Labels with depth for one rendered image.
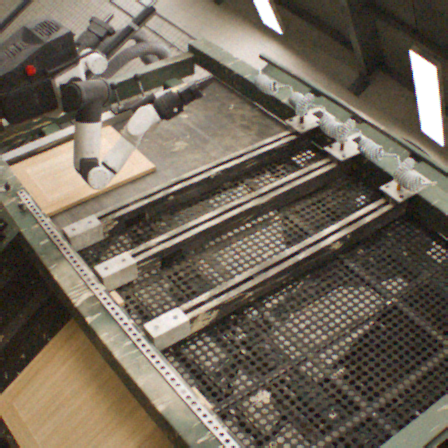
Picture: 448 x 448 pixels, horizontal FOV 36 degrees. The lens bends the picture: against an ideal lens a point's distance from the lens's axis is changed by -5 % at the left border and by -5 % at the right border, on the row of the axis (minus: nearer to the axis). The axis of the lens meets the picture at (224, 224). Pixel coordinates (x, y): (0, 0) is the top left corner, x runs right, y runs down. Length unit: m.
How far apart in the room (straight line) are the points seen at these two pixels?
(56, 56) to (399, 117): 6.22
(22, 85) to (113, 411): 1.10
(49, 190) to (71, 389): 0.78
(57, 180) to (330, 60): 6.34
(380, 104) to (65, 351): 6.36
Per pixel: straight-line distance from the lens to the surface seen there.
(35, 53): 2.34
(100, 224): 2.44
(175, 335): 2.12
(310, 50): 8.91
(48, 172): 2.82
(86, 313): 2.19
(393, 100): 8.35
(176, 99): 2.38
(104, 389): 2.36
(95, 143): 2.35
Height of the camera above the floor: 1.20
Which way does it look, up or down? 3 degrees up
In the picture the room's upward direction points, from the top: 44 degrees clockwise
